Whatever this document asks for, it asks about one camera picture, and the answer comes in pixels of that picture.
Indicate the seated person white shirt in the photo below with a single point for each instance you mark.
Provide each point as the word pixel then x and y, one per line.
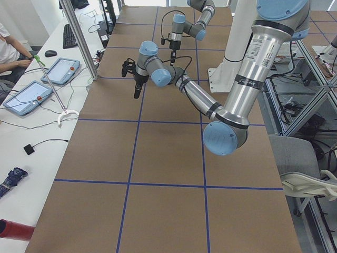
pixel 14 56

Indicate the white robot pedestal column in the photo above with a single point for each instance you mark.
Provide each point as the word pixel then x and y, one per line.
pixel 240 32

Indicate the teach pendant upper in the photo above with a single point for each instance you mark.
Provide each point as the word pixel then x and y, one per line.
pixel 62 70

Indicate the red fire extinguisher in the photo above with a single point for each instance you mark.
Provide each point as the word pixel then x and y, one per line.
pixel 16 231

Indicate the grey chair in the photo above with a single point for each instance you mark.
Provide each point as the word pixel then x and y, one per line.
pixel 299 170

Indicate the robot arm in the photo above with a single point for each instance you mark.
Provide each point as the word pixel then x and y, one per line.
pixel 257 33
pixel 195 30

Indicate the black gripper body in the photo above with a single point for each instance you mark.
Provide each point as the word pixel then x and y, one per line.
pixel 138 79
pixel 173 46

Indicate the black computer mouse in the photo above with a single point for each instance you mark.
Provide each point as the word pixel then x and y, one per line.
pixel 50 53

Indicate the teach pendant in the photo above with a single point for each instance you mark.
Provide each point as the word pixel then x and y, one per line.
pixel 62 70
pixel 27 99

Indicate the teach pendant lower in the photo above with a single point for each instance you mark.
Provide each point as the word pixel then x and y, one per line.
pixel 27 99

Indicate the metal reacher grabber tool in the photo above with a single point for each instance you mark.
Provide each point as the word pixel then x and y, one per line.
pixel 65 111

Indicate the aluminium frame post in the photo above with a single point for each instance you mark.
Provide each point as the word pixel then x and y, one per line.
pixel 75 26

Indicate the black keyboard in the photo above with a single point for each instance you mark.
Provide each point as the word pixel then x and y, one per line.
pixel 69 40

